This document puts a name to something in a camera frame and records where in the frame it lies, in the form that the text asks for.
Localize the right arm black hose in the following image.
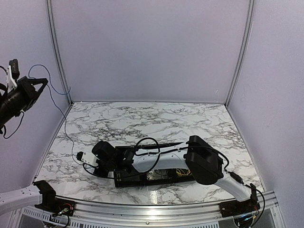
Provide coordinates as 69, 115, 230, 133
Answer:
83, 137, 266, 214

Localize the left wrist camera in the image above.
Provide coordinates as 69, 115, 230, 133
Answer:
7, 59, 20, 89

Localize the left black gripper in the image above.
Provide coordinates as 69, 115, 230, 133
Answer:
0, 75, 48, 125

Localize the arm black hose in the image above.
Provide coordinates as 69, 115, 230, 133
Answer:
83, 137, 266, 214
0, 66, 25, 140

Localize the aluminium corner post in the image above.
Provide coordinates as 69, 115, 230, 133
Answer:
225, 0, 256, 109
45, 0, 73, 105

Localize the aluminium front rail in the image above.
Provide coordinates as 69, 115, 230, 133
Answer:
14, 190, 281, 228

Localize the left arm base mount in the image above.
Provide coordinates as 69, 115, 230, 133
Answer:
34, 197, 76, 216

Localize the right aluminium corner post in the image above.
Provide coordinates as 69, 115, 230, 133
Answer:
225, 0, 256, 109

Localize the left aluminium corner post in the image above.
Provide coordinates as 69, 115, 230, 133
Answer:
45, 0, 73, 105

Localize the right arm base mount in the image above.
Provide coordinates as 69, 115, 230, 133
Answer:
219, 199, 260, 218

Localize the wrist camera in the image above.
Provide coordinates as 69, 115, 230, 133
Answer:
76, 152, 98, 168
7, 59, 20, 89

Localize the black three-compartment tray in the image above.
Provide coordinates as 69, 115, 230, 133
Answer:
114, 142, 194, 188

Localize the blue cable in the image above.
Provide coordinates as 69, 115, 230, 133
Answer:
28, 65, 76, 157

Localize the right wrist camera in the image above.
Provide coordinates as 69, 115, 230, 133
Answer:
76, 152, 98, 168

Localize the left arm black hose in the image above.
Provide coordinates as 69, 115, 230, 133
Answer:
0, 66, 25, 140

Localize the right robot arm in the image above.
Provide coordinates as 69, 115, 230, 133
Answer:
76, 135, 257, 213

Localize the yellow cable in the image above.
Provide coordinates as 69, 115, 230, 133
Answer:
176, 168, 192, 178

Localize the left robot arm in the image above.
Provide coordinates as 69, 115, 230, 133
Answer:
0, 76, 60, 214

